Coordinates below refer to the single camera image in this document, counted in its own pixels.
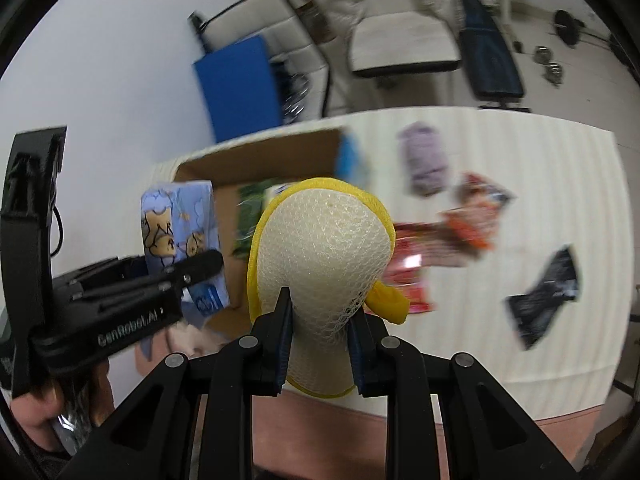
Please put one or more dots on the yellow-edged white mesh sponge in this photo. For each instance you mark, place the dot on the yellow-edged white mesh sponge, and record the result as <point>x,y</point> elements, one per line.
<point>320,250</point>

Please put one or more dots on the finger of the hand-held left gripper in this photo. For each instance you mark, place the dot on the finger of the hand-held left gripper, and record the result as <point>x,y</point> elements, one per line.
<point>200,264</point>

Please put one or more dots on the person's left hand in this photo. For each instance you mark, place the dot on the person's left hand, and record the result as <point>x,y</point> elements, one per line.
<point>35,415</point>

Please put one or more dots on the black weight bench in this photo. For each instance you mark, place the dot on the black weight bench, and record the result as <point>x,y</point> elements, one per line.
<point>492,55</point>

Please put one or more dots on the white cushioned chair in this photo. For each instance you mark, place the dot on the white cushioned chair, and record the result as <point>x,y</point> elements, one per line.
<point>402,42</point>

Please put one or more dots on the metal dumbbell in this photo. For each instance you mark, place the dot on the metal dumbbell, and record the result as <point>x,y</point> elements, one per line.
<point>550,67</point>

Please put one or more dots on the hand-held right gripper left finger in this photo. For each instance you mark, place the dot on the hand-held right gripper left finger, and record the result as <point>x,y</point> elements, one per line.
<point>286,340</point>

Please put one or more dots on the white folding chair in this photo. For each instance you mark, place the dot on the white folding chair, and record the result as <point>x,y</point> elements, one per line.
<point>287,35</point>

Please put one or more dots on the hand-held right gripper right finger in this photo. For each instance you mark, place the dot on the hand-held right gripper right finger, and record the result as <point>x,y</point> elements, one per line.
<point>356,355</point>

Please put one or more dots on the blue mat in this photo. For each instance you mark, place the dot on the blue mat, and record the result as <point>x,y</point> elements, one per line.
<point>237,87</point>

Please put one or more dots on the blue bear-print tissue pack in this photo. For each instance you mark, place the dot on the blue bear-print tissue pack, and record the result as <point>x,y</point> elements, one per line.
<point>170,210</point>

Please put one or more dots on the cardboard box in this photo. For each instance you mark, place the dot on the cardboard box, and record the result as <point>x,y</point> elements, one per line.
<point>260,157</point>

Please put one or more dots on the blue packet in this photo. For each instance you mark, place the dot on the blue packet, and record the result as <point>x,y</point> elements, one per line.
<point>352,157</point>

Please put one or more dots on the orange snack packet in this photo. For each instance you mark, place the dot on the orange snack packet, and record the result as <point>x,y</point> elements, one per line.
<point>470,232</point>

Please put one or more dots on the purple rolled towel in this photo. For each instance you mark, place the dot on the purple rolled towel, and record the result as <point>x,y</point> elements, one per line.
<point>424,160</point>

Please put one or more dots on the green packet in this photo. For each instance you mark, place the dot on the green packet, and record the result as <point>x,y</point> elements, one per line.
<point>247,222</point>

